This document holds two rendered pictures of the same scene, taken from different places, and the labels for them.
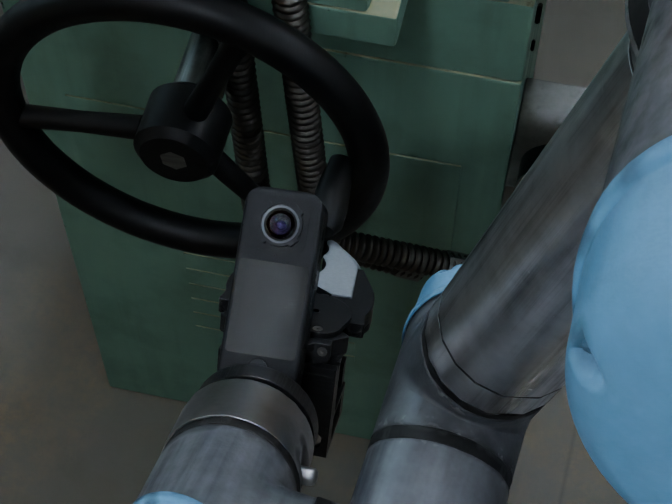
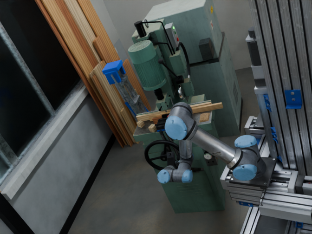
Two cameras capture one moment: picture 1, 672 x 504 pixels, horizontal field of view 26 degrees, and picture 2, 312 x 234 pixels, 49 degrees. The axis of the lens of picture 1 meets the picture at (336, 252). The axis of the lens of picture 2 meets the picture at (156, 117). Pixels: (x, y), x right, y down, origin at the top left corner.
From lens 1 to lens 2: 1.45 m
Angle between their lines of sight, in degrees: 28
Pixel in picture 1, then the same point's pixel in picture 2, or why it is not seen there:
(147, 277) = (173, 190)
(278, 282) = (171, 159)
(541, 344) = (184, 148)
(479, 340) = (181, 151)
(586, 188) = not seen: hidden behind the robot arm
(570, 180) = not seen: hidden behind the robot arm
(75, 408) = (171, 217)
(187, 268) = (177, 186)
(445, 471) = (183, 164)
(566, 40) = not seen: hidden behind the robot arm
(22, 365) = (163, 214)
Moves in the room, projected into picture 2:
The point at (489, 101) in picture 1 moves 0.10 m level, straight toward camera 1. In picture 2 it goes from (199, 149) to (198, 158)
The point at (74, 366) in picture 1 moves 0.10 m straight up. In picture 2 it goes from (170, 212) to (166, 204)
